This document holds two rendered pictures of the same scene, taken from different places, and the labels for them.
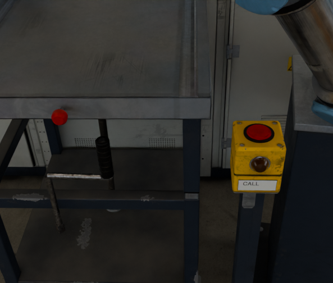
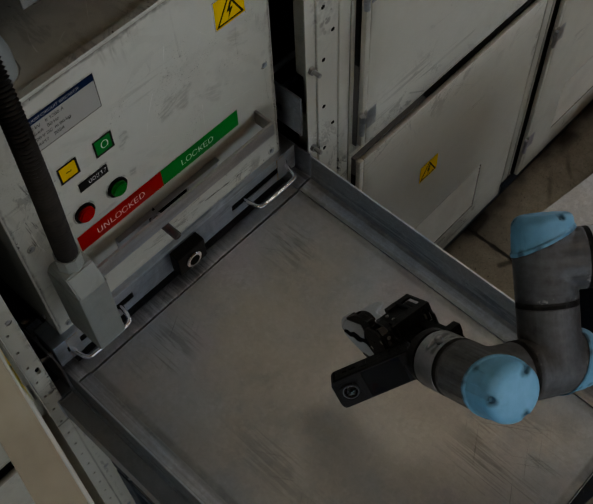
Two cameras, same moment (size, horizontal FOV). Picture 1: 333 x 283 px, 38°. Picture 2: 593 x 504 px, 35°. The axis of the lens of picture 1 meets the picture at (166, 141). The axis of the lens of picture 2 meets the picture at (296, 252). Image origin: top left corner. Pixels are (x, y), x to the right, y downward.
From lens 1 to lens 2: 1.35 m
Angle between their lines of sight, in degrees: 36
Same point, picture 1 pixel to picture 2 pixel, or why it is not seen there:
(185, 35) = (485, 321)
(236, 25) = (365, 188)
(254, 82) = not seen: hidden behind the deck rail
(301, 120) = not seen: outside the picture
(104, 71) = (501, 465)
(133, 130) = not seen: hidden behind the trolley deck
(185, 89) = not seen: outside the picture
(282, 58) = (414, 176)
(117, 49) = (453, 414)
